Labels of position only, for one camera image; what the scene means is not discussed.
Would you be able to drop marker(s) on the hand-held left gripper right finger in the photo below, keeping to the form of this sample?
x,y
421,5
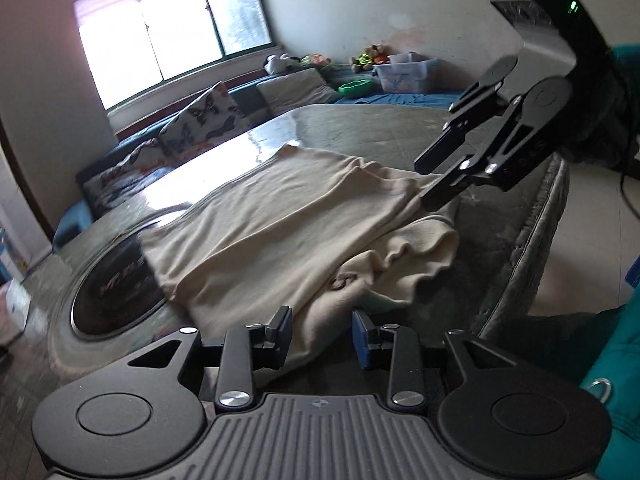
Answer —
x,y
360,340

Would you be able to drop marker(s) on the colourful plush toys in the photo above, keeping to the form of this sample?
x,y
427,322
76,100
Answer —
x,y
315,60

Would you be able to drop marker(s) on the person's teal jacket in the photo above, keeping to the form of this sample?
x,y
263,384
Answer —
x,y
620,350

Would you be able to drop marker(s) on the cream sweater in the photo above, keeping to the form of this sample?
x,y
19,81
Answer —
x,y
260,230

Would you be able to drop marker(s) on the butterfly print pillow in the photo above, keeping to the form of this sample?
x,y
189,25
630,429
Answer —
x,y
200,120
130,170

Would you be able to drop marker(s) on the brown teddy bear toys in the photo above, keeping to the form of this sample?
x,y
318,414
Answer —
x,y
370,57

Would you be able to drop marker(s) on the green plastic basin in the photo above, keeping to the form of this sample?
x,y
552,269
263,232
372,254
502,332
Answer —
x,y
355,89

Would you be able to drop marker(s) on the black round induction cooktop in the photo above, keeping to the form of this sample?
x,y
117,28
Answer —
x,y
110,295

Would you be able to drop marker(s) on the blue sofa mattress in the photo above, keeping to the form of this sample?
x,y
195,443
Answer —
x,y
400,99

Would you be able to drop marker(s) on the panda plush toy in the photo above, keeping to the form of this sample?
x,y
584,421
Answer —
x,y
280,64

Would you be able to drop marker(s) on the clear plastic storage box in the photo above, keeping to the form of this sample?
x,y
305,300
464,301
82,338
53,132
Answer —
x,y
405,75

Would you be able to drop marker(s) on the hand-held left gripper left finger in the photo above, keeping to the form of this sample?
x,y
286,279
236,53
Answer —
x,y
286,332

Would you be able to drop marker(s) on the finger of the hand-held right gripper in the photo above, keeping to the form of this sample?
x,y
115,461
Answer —
x,y
442,190
440,147

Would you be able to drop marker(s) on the grey pillow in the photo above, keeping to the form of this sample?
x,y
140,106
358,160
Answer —
x,y
295,90

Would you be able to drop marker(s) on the pink white tissue pack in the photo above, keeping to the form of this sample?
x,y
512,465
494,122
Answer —
x,y
12,310

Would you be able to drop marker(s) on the blue sofa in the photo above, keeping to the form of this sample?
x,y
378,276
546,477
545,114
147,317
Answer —
x,y
75,220

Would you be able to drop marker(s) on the window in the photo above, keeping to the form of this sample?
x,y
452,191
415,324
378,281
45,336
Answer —
x,y
175,25

